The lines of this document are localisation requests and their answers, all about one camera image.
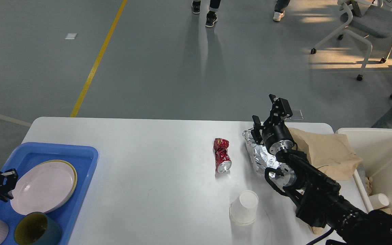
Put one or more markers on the blue plastic tray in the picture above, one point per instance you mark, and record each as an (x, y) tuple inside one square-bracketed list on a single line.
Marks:
[(82, 158)]

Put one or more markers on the aluminium foil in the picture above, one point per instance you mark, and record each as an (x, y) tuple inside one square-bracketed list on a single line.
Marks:
[(259, 156)]

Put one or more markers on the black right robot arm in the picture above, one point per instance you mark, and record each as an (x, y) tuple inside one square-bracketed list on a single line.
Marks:
[(316, 196)]

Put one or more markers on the pink plate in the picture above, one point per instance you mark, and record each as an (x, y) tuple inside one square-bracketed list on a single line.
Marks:
[(29, 193)]

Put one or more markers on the person in black trousers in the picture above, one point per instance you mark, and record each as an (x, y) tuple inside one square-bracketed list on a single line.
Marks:
[(211, 17)]

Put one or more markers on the white paper cup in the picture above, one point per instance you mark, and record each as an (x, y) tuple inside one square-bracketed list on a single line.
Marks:
[(243, 209)]

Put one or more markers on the grey office chair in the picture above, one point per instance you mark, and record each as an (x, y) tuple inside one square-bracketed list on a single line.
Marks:
[(361, 19)]

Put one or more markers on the white plastic bin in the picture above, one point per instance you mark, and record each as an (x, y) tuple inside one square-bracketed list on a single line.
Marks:
[(374, 146)]

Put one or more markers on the crushed red soda can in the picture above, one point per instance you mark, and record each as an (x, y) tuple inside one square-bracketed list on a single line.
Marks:
[(223, 161)]

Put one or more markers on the dark teal mug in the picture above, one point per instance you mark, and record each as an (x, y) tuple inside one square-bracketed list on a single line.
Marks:
[(37, 228)]

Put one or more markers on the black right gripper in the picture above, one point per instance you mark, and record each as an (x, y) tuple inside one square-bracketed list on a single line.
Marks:
[(276, 136)]

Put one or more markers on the paper cup in bin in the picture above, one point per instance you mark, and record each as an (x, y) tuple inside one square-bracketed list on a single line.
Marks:
[(379, 201)]

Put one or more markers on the floor outlet plate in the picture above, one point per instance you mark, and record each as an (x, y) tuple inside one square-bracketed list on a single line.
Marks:
[(297, 115)]

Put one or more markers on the yellow plate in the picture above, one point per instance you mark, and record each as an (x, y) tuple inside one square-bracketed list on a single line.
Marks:
[(62, 183)]

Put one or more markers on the brown paper bag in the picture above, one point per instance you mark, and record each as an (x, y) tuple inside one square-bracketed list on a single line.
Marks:
[(332, 154)]

